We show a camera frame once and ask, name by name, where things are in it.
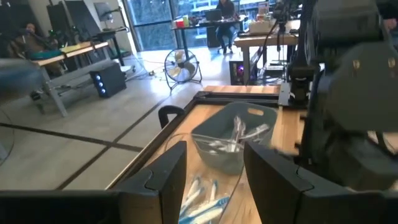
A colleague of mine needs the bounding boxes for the black desk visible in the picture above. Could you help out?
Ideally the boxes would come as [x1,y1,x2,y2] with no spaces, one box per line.
[170,17,247,60]

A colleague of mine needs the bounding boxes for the purple toothbrush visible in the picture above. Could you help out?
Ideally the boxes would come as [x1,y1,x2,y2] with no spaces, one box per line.
[229,115,247,153]
[239,123,271,142]
[198,138,237,155]

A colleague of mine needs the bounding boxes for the wooden workbench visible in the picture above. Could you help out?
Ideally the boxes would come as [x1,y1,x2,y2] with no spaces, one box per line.
[233,30,300,85]

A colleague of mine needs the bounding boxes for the person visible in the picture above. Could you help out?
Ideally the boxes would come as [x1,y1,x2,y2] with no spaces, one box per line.
[215,0,239,56]
[377,0,398,32]
[6,21,63,77]

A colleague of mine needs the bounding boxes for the clear plastic bin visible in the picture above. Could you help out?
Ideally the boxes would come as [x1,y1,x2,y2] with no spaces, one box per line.
[161,133,248,224]

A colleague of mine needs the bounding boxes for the wooden table grey legs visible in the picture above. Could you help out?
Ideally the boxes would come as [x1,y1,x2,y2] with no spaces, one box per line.
[30,40,110,118]

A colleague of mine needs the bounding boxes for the teal plastic bin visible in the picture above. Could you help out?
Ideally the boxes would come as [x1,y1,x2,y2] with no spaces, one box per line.
[190,101,279,175]

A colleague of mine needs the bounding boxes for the blue toothbrush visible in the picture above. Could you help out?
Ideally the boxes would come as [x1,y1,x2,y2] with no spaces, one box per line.
[178,195,231,224]
[209,179,219,203]
[185,176,202,213]

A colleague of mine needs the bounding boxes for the black computer tower blue lights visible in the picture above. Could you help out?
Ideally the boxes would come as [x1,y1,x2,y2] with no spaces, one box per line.
[89,62,127,99]

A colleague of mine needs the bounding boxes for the black laptop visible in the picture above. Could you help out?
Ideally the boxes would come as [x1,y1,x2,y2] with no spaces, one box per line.
[204,8,223,22]

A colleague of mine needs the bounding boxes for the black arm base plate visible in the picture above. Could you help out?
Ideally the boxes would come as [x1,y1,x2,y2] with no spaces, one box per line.
[277,81,309,109]

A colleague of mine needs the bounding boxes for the black floor fan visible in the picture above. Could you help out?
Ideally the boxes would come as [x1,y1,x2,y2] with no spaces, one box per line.
[164,48,203,91]

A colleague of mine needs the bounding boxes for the computer with purple light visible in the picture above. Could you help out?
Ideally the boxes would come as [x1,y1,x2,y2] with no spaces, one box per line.
[229,60,259,86]

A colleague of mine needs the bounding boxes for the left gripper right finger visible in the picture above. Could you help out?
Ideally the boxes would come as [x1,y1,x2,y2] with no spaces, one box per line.
[244,142,398,224]

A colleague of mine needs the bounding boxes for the white box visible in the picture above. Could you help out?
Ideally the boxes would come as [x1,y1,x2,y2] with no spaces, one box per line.
[248,20,278,34]

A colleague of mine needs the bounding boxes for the teal cushion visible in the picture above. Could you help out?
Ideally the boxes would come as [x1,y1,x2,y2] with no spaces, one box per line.
[29,49,63,61]

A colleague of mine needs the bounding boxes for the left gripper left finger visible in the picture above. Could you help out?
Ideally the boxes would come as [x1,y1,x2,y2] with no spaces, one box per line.
[0,141,187,224]

